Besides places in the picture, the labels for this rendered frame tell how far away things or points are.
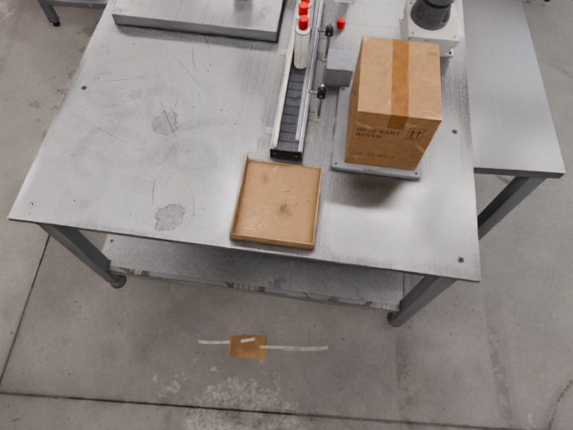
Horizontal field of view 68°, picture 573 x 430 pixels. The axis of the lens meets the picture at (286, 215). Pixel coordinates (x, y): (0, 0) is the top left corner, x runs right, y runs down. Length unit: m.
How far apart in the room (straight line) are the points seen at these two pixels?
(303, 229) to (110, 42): 1.11
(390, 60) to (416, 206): 0.47
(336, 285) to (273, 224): 0.67
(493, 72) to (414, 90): 0.64
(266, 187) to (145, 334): 1.07
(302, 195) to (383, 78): 0.44
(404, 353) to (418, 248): 0.87
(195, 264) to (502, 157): 1.33
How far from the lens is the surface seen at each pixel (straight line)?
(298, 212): 1.39
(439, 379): 2.21
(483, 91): 1.86
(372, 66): 1.39
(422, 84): 1.38
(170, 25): 1.94
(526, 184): 1.84
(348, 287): 1.96
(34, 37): 3.51
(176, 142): 1.58
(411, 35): 1.83
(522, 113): 1.85
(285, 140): 1.48
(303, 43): 1.60
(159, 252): 2.06
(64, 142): 1.71
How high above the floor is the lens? 2.08
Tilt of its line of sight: 64 degrees down
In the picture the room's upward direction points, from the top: 2 degrees clockwise
